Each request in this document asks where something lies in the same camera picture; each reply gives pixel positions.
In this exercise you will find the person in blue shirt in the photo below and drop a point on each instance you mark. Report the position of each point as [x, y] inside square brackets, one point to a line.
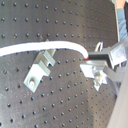
[121, 18]

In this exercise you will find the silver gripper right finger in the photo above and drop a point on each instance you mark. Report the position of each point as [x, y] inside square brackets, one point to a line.
[113, 55]

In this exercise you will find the metal cable routing clip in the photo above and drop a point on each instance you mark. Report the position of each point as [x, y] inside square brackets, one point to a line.
[39, 68]

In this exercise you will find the black perforated breadboard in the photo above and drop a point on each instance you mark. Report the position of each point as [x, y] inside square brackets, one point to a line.
[65, 98]

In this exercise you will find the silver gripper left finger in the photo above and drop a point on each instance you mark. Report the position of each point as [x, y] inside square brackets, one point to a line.
[102, 74]

